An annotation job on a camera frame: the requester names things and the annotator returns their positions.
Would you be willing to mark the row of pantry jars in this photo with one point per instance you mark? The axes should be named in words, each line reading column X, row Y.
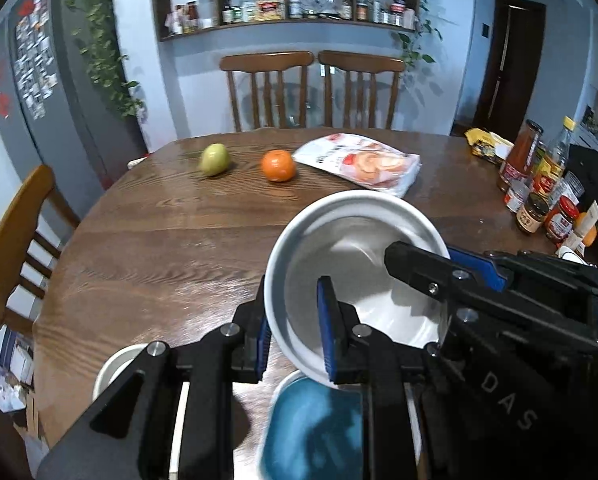
column 279, row 10

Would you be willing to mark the small white bowl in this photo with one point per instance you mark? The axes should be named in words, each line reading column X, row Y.
column 114, row 365

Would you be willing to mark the wooden chair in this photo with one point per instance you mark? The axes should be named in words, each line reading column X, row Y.
column 361, row 62
column 266, row 62
column 16, row 220

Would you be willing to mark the clear bottle with yellow cap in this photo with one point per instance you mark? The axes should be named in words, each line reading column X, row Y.
column 554, row 165

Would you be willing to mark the grey refrigerator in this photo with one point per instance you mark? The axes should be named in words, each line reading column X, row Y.
column 64, row 135

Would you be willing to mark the dark wooden door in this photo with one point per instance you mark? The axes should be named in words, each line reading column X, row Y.
column 509, row 60

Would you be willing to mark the small white label jar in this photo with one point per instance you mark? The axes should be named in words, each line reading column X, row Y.
column 516, row 197

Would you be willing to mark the group of fridge magnet photos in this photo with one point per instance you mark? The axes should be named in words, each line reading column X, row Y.
column 34, row 55

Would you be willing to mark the white and red snack packet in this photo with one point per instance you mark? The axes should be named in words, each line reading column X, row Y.
column 364, row 162

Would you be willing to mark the yellow-green pear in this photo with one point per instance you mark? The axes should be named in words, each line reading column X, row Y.
column 215, row 160

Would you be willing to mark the red sauce bottle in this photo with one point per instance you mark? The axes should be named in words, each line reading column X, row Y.
column 521, row 157

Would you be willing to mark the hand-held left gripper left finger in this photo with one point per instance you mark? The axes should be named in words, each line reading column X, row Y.
column 264, row 350

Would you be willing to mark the orange fruit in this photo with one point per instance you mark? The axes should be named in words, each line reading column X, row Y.
column 279, row 166

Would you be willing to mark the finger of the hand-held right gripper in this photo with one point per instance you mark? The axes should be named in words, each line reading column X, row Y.
column 484, row 267
column 424, row 272

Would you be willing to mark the blue square plate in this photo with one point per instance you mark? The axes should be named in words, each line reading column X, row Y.
column 309, row 425

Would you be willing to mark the green hanging plant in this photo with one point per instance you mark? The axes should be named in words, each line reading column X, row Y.
column 411, row 45

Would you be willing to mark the large white bowl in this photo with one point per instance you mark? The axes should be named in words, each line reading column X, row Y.
column 349, row 260

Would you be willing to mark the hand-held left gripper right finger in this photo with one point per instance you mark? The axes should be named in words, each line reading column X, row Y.
column 326, row 330

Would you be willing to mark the yellow snack packet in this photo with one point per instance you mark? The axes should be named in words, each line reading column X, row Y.
column 486, row 145

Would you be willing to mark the dark sauce jar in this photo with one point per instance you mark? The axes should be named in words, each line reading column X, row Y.
column 532, row 215

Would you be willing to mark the red sauce jar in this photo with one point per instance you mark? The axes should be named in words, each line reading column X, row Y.
column 561, row 220

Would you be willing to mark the trailing ivy plant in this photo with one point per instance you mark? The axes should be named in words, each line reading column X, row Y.
column 104, row 60

